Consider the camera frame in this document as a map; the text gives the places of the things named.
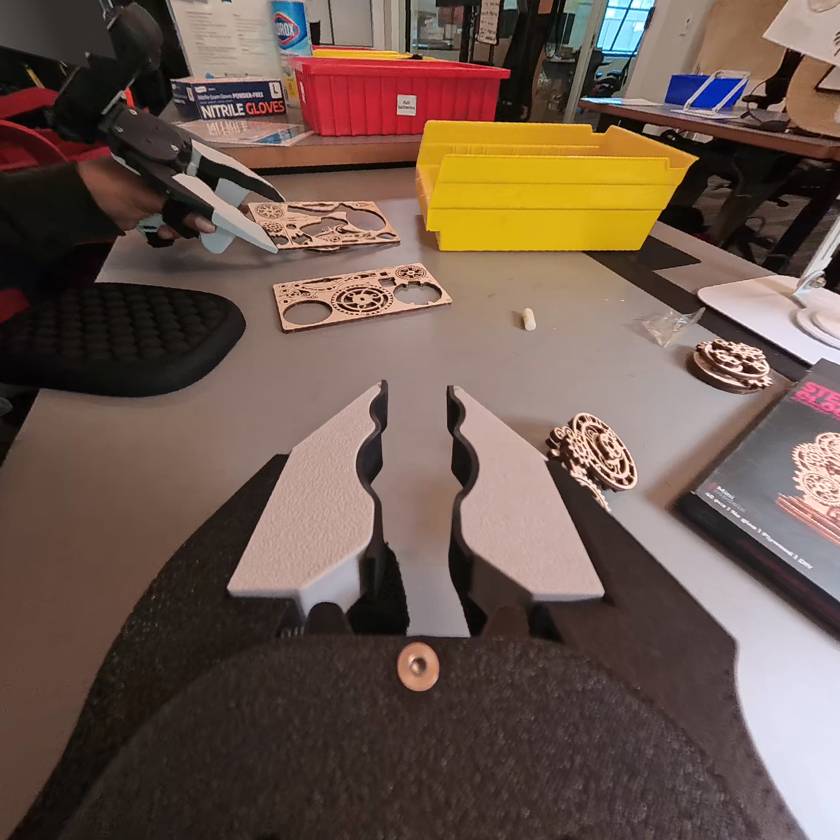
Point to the tan chair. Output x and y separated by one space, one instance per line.
741 39

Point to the black mesh cushion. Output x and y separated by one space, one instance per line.
118 341

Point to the small blue bin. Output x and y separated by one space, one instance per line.
695 88

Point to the wooden puzzle sheet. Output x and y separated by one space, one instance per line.
387 233
308 292

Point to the white book stand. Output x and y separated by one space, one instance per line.
754 308

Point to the wooden gear assembly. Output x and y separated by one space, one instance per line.
600 453

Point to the person's left forearm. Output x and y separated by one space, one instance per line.
46 216

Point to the black puzzle box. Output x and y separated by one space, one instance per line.
774 512

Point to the clear plastic bag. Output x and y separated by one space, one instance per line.
669 327

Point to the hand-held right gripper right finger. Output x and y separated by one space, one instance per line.
525 525

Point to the white printed sign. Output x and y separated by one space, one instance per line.
223 39

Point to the small instruction sheet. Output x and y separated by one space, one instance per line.
807 26

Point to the red chair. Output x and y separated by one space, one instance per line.
26 144

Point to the wooden side table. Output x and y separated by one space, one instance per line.
722 128

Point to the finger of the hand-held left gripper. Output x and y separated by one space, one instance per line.
223 164
229 223

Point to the person's left hand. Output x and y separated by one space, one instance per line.
124 197

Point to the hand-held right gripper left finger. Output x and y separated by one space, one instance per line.
308 525

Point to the bleach wipes canister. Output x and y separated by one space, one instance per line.
292 29

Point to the small round wooden gear stack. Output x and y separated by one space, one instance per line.
732 367

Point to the red plastic bin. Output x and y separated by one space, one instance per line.
394 98

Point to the yellow plastic bin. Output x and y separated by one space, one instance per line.
354 52
538 197

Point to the blue glove box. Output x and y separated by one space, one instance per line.
229 102

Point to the small white peg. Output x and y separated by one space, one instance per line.
529 319

